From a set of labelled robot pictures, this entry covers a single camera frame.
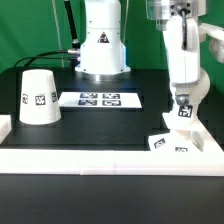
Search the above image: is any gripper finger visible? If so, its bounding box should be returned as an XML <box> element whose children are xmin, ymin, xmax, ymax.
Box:
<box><xmin>171</xmin><ymin>85</ymin><xmax>192</xmax><ymax>106</ymax></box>

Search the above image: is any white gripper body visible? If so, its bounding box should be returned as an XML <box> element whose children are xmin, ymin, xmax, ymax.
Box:
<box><xmin>146</xmin><ymin>0</ymin><xmax>224</xmax><ymax>86</ymax></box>

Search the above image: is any white lamp bulb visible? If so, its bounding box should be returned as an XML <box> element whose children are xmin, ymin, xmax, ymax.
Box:
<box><xmin>170</xmin><ymin>69</ymin><xmax>210</xmax><ymax>130</ymax></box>

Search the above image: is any white lamp base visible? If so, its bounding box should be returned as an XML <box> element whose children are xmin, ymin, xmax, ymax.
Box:
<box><xmin>147</xmin><ymin>112</ymin><xmax>205</xmax><ymax>153</ymax></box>

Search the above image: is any white lamp shade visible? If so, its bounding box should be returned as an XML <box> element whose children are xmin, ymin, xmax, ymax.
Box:
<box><xmin>19</xmin><ymin>69</ymin><xmax>61</xmax><ymax>125</ymax></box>

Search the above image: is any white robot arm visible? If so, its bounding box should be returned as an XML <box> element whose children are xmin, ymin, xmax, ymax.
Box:
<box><xmin>76</xmin><ymin>0</ymin><xmax>224</xmax><ymax>105</ymax></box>

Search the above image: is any white marker sheet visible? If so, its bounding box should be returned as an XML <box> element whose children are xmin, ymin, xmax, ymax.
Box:
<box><xmin>59</xmin><ymin>92</ymin><xmax>141</xmax><ymax>109</ymax></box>

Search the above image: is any black cable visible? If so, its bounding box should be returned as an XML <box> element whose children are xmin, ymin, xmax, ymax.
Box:
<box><xmin>13</xmin><ymin>49</ymin><xmax>81</xmax><ymax>69</ymax></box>

